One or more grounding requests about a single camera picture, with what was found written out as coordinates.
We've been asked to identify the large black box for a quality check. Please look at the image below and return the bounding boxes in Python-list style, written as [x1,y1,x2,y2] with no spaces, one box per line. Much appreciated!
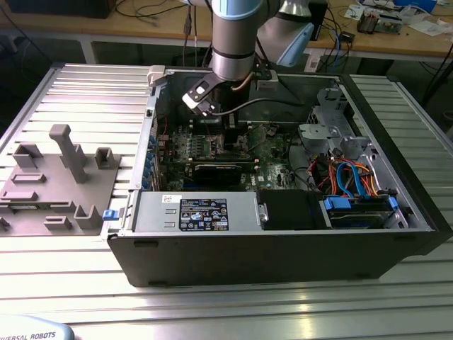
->
[6,0,116,19]

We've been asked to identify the brown CPU cooler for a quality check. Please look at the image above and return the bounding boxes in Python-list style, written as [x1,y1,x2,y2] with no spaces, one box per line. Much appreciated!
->
[356,9,379,35]

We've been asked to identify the blue SATA wire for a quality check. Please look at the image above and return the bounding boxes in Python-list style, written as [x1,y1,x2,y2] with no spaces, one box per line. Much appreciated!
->
[334,161,355,199]
[345,161,367,199]

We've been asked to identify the silver CPU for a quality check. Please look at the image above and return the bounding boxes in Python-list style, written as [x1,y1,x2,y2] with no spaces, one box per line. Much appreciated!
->
[215,137,246,154]

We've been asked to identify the grey parts rack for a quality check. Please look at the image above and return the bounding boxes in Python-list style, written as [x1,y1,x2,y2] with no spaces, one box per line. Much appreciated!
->
[0,123,123,237]

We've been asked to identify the grey electronic device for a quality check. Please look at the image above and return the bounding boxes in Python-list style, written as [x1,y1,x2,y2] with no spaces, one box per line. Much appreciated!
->
[374,13,404,35]

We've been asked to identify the white papers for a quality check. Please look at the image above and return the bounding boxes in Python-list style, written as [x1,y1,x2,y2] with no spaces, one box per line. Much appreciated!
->
[406,19,453,36]

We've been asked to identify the hard disk in blue carrier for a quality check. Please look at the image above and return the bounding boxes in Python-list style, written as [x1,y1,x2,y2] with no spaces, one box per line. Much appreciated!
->
[319,193,399,230]

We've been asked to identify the orange wire bundle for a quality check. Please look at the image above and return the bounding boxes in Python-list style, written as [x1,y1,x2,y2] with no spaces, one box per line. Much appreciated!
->
[327,157,390,198]

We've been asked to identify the green motherboard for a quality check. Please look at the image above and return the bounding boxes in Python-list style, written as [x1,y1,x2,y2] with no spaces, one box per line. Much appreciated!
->
[155,120,302,194]

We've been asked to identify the wooden workbench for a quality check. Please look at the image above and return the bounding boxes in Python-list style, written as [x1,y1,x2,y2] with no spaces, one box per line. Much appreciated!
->
[0,0,453,60]

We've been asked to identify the metal socket cover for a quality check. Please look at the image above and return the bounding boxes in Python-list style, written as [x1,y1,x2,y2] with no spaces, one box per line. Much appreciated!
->
[241,123,268,152]

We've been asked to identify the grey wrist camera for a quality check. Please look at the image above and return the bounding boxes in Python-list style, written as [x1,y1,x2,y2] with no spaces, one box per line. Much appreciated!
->
[255,69,281,90]

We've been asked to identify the black optical drive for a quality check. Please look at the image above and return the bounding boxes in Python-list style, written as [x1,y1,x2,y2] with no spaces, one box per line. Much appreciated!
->
[256,189,318,231]

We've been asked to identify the pale blue teach pendant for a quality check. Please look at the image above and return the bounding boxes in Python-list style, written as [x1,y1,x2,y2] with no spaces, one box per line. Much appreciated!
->
[0,314,76,340]

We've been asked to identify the silver metal drive cage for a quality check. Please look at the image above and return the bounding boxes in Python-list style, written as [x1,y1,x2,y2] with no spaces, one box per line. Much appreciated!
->
[296,86,382,171]

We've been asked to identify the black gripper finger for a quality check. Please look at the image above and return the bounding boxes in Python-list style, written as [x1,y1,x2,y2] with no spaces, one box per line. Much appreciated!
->
[223,128,243,149]

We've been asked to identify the grey plastic case latch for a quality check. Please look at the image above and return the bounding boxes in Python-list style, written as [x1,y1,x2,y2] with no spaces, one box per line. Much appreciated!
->
[146,64,167,87]

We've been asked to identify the upright black box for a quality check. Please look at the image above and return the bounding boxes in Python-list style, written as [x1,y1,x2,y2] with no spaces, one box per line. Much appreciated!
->
[308,0,329,43]

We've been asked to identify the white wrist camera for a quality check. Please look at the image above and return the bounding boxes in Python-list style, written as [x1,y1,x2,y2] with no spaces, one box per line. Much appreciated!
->
[181,81,217,116]

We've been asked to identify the black camera cable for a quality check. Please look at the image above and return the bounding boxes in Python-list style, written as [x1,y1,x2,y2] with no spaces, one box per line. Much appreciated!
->
[213,97,307,117]

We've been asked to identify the grey power supply unit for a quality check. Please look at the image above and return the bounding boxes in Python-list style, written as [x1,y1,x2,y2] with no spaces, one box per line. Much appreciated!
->
[131,191,260,234]

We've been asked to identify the graphics card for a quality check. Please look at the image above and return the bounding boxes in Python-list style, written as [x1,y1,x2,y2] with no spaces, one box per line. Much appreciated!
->
[190,161,244,186]

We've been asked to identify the black and grey PC case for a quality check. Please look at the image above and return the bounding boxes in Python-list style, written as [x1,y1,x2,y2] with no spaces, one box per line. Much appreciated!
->
[101,65,453,288]

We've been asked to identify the CPU socket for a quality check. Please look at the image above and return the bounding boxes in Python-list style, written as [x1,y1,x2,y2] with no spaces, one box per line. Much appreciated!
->
[210,135,253,159]

